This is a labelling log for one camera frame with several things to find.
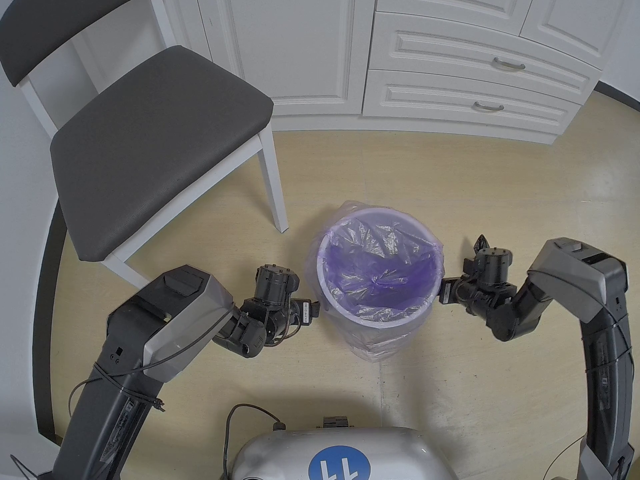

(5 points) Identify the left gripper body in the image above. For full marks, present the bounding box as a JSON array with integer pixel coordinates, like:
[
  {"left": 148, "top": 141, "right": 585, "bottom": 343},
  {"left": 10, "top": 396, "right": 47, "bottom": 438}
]
[{"left": 285, "top": 297, "right": 317, "bottom": 327}]

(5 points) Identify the white trash bin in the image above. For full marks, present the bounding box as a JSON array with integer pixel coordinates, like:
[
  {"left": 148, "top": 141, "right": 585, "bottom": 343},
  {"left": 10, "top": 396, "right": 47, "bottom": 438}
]
[{"left": 316, "top": 207, "right": 446, "bottom": 363}]

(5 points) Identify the thin black cable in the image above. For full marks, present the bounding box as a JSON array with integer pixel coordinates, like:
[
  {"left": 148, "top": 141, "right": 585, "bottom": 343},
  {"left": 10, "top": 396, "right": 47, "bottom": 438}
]
[{"left": 544, "top": 435, "right": 591, "bottom": 480}]

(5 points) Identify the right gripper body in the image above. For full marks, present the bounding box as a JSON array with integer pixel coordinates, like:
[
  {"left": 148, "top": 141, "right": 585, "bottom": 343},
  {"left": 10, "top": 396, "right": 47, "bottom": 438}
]
[{"left": 438, "top": 276, "right": 477, "bottom": 310}]

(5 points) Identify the black cable with plug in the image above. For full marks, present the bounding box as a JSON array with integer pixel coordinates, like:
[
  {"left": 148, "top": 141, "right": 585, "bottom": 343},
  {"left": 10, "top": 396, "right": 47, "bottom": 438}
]
[{"left": 222, "top": 404, "right": 287, "bottom": 476}]

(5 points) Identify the purple plastic bag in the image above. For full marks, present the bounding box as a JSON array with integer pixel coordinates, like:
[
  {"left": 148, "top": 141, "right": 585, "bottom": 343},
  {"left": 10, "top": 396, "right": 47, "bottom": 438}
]
[{"left": 310, "top": 199, "right": 446, "bottom": 364}]

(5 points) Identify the grey white chair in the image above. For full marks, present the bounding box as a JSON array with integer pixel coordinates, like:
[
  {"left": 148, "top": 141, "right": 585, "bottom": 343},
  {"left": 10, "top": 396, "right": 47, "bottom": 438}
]
[{"left": 0, "top": 0, "right": 290, "bottom": 289}]

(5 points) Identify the white wardrobe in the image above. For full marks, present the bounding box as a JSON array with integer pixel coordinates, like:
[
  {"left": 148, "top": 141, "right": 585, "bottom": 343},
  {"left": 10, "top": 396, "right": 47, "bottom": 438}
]
[{"left": 160, "top": 0, "right": 640, "bottom": 145}]

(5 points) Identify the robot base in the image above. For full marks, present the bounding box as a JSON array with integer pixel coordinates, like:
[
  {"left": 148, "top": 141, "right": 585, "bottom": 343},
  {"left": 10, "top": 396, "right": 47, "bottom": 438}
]
[{"left": 227, "top": 415, "right": 453, "bottom": 480}]

